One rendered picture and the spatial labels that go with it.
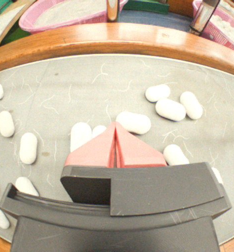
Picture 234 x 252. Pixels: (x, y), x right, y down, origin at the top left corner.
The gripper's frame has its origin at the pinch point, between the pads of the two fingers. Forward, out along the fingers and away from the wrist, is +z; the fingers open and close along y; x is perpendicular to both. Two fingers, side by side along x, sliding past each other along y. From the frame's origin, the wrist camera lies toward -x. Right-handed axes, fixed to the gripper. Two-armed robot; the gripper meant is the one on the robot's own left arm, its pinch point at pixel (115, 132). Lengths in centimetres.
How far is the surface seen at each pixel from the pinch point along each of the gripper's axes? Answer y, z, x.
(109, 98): 0.7, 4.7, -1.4
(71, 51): 6.4, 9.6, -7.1
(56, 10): 15.5, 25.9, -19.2
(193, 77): -11.8, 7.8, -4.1
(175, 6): -20.4, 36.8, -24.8
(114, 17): 0.2, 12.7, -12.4
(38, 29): 13.8, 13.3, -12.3
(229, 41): -25.4, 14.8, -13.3
